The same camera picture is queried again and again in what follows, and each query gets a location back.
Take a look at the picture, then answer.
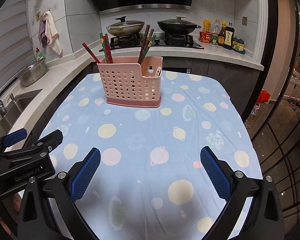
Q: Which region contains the blue polka dot tablecloth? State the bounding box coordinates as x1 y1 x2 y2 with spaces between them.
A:
43 72 262 239

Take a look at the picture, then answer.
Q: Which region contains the pink plastic utensil holder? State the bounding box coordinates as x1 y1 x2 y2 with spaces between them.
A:
97 56 163 108

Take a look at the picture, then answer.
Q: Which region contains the brown sauce bottle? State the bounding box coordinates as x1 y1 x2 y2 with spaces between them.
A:
217 20 226 46

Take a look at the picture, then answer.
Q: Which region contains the black gas stove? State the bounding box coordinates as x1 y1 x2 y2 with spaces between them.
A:
98 33 205 52

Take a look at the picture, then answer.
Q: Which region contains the black wok with lid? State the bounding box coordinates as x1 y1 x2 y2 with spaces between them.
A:
157 15 202 35

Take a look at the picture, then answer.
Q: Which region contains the stainless steel sink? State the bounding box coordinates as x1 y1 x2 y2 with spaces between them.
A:
0 89 42 136

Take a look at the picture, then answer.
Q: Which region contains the left hand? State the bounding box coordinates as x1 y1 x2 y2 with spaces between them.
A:
0 193 22 235

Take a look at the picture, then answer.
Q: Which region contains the green condiment jar set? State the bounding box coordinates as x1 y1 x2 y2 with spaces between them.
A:
232 36 245 55

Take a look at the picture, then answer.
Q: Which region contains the green chopstick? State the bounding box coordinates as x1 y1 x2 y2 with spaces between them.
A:
141 35 156 62
99 33 110 63

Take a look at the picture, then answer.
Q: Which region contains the dark red chopstick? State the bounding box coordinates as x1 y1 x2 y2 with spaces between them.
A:
138 37 147 64

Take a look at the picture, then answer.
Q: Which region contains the yellow seasoning packet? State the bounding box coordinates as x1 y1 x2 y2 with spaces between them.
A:
203 19 211 33

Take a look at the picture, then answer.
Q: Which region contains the green dish soap bottle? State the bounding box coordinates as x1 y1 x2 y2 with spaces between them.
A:
36 48 45 61

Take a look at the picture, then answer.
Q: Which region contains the red instant noodle cup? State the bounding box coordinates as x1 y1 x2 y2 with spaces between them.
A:
199 31 212 43

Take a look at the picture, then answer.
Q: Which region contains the clear plastic bottle on floor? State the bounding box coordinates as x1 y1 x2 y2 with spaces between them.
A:
244 102 260 129

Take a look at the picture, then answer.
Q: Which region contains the clear oil bottle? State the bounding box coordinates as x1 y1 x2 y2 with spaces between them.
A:
211 19 222 35

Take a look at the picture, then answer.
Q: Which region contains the dark soy sauce bottle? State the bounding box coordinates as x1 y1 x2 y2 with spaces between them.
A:
223 22 235 50

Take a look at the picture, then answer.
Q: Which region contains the stainless steel colander bowl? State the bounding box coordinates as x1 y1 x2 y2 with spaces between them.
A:
17 59 47 87

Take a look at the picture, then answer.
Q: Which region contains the red plastic bag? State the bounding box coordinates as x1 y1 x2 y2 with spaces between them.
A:
256 89 271 103

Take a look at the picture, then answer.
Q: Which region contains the brown chopstick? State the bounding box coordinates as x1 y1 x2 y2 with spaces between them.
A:
146 29 154 46
138 24 150 64

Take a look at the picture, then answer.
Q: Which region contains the pink hanging towel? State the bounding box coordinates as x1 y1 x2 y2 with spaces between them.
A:
42 10 63 56

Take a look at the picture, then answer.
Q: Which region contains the purple hanging cloth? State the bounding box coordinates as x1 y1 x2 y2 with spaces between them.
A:
38 20 47 49

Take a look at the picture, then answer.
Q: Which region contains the beige wok with lid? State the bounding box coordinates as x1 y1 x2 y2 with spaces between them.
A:
106 16 145 37

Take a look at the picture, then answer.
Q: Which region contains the white ceramic spoon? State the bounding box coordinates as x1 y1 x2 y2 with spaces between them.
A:
155 67 161 77

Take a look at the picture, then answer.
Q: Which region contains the small green spice jar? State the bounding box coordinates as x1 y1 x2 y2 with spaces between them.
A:
211 34 218 45

